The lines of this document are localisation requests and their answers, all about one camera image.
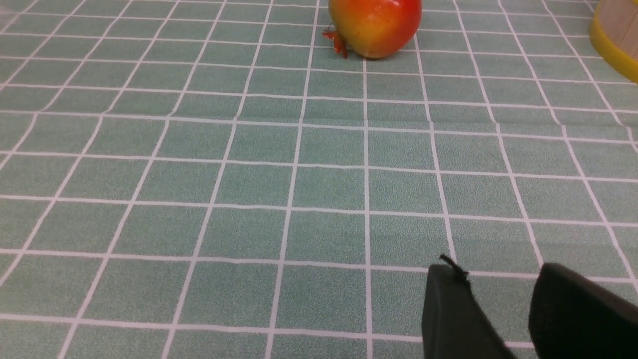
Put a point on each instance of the red pomegranate toy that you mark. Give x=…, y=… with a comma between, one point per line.
x=374, y=29

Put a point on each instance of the green checkered tablecloth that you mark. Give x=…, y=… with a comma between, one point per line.
x=208, y=179

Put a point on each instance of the bamboo steamer tray yellow rim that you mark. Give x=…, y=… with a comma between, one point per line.
x=614, y=35

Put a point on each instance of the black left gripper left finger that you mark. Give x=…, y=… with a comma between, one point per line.
x=453, y=324

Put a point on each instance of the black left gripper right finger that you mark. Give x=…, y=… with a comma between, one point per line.
x=571, y=317

